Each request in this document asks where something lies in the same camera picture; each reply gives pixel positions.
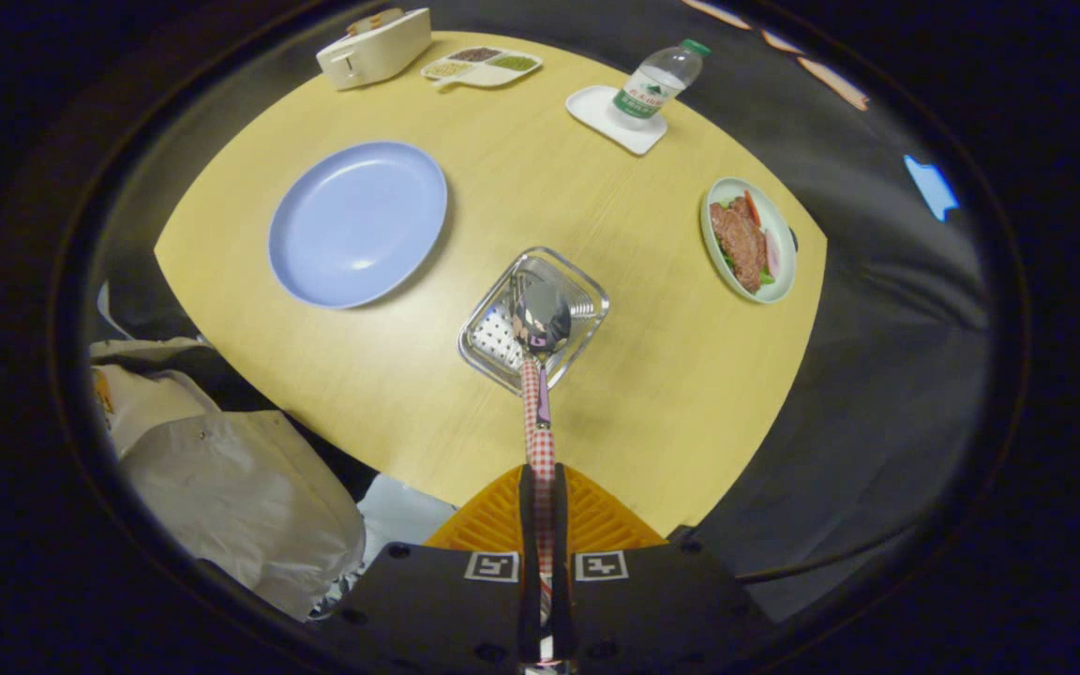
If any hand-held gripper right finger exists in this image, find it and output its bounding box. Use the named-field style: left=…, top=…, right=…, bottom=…
left=551, top=462, right=775, bottom=675

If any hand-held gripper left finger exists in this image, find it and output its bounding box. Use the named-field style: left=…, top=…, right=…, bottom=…
left=329, top=464, right=541, bottom=675

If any fork with red checked handle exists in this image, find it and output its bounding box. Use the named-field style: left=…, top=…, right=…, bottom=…
left=508, top=270, right=554, bottom=432

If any spoon with red checked handle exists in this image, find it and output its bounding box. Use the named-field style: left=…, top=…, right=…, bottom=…
left=510, top=272, right=573, bottom=582

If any clear square glass dish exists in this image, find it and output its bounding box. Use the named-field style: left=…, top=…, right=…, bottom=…
left=457, top=247, right=610, bottom=395

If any pale crumpled bag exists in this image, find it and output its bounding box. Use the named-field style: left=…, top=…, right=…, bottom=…
left=90, top=337, right=368, bottom=622

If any green plate of meat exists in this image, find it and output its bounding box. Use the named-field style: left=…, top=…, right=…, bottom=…
left=699, top=177, right=798, bottom=305

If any blue plate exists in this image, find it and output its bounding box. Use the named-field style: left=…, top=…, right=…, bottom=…
left=267, top=141, right=449, bottom=310

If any white square coaster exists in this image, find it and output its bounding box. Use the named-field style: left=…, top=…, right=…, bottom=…
left=565, top=85, right=668, bottom=156

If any white divided snack dish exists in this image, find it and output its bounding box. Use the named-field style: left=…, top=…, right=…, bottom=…
left=421, top=47, right=543, bottom=91

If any clear plastic water bottle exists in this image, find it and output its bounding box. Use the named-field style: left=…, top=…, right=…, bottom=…
left=609, top=38, right=713, bottom=130

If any white toaster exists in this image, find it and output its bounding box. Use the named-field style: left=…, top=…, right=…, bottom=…
left=316, top=7, right=433, bottom=91

